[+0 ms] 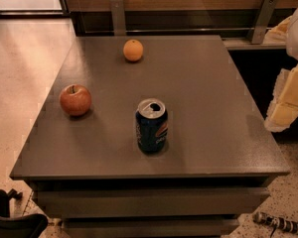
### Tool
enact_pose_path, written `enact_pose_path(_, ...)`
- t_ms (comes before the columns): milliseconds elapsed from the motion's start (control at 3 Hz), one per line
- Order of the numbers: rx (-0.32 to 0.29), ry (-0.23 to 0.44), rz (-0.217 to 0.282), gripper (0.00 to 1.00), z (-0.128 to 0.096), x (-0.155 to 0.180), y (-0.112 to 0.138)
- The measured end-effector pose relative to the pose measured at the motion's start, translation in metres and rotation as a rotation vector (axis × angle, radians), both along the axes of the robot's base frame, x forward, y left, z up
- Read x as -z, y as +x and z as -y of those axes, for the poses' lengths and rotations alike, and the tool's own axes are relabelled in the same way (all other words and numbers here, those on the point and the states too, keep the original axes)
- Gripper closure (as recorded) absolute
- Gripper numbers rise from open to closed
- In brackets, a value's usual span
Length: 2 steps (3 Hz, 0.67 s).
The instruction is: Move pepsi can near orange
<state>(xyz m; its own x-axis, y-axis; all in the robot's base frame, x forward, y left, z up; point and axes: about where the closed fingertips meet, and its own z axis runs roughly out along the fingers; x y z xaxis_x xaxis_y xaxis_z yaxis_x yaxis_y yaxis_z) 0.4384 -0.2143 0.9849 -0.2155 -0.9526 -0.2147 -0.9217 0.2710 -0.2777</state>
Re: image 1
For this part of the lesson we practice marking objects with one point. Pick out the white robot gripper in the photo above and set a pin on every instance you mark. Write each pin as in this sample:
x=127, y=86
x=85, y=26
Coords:
x=283, y=109

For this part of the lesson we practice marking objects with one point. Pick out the blue pepsi can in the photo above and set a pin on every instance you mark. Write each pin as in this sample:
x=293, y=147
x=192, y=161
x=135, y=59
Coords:
x=151, y=125

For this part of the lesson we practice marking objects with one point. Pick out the orange fruit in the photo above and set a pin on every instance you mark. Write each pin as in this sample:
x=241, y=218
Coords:
x=133, y=50

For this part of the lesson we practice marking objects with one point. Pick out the grey drawer cabinet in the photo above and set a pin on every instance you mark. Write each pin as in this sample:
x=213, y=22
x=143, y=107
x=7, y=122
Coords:
x=172, y=146

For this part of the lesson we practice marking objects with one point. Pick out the red apple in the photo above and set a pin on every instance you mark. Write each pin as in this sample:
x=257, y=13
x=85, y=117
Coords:
x=75, y=99

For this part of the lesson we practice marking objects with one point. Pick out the black office chair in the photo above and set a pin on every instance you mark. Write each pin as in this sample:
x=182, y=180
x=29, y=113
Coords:
x=28, y=226

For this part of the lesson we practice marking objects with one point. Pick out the right metal wall bracket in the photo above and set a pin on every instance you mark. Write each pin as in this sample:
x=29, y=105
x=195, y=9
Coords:
x=257, y=32

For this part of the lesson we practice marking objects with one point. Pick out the metal wall bracket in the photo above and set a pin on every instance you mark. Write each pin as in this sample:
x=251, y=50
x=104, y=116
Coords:
x=118, y=17
x=257, y=32

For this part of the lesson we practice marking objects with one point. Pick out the left metal wall bracket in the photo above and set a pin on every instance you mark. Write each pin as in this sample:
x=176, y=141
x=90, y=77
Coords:
x=118, y=17

